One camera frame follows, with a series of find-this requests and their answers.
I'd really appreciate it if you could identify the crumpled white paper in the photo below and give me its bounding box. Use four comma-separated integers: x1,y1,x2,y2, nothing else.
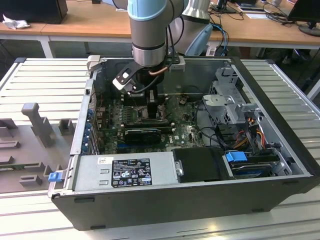
2,13,31,31

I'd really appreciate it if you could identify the black open PC case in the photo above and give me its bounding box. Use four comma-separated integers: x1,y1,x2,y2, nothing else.
47,55,320,232

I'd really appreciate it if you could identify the blue slot clip row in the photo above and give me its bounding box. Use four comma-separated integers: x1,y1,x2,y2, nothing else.
84,107,95,154

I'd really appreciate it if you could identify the grey power supply unit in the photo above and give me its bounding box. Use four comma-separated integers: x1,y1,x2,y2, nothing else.
72,152,180,192

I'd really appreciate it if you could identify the pale blue teach pendant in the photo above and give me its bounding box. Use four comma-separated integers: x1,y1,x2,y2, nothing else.
186,23,214,57

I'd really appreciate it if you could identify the coloured power wire bundle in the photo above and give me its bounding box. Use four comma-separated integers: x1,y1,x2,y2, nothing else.
234,117,266,151

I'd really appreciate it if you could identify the grey parts rack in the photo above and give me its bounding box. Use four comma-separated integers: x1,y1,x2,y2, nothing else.
0,102,78,195

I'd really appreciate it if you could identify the CPU socket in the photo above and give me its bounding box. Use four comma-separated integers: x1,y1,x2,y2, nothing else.
136,105,168,124

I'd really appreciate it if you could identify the green motherboard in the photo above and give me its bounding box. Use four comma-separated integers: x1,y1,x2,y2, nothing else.
99,96,209,155

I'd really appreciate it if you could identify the black RAM slot bank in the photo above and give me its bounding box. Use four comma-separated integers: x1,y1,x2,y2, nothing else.
119,119,175,134
121,93,169,106

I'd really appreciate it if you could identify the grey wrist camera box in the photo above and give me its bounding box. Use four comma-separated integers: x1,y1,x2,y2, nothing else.
168,56,187,74

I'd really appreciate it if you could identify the metal socket cover frame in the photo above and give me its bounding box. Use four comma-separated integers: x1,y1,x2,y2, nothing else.
159,96,182,120

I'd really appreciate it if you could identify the blue cable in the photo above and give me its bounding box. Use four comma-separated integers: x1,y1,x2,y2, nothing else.
212,23,229,52

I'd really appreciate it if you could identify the long wooden desk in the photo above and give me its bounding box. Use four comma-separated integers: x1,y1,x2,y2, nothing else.
0,0,320,50

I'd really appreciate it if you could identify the black computer tower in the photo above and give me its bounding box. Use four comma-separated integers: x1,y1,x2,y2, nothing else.
0,0,69,25

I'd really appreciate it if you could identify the black monitor with stand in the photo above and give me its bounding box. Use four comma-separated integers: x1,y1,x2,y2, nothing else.
287,0,320,37

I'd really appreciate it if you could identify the grey case release handle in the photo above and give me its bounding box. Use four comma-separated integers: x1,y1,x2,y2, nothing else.
86,55,102,74

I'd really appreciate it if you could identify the hard disk in blue carrier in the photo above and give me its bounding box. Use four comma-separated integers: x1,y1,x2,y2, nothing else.
223,149,273,180

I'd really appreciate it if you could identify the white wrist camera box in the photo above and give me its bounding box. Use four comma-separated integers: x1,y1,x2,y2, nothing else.
112,63,139,96

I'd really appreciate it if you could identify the black graphics card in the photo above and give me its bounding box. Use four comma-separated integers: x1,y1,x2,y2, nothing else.
123,128,162,146

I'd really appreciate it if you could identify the blue case latch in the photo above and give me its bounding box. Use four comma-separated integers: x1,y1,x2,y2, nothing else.
48,171,63,183

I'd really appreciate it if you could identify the silver metal drive cage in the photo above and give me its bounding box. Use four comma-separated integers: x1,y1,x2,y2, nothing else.
202,66,264,126

